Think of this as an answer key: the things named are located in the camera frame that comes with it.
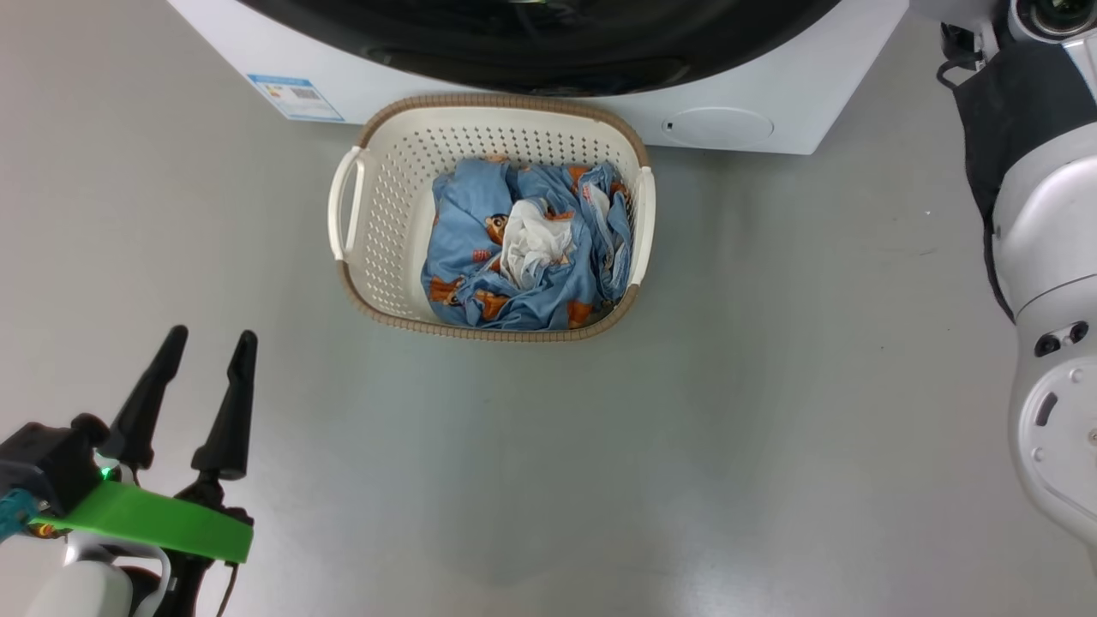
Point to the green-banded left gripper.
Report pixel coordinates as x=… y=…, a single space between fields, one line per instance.
x=171 y=527

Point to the blue bear-print garment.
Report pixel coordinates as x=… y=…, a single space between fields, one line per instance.
x=613 y=253
x=536 y=240

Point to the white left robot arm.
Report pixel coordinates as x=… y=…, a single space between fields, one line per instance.
x=86 y=591

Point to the cream perforated laundry basket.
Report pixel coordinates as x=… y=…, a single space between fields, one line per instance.
x=386 y=214

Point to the white front-load washing machine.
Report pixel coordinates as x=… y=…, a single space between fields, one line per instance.
x=788 y=77

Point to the blue energy label sticker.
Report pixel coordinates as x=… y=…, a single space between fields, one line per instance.
x=296 y=98

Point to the round white filter cover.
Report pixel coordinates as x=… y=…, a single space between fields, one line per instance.
x=716 y=126

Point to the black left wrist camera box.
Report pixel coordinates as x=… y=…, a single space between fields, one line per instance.
x=51 y=463

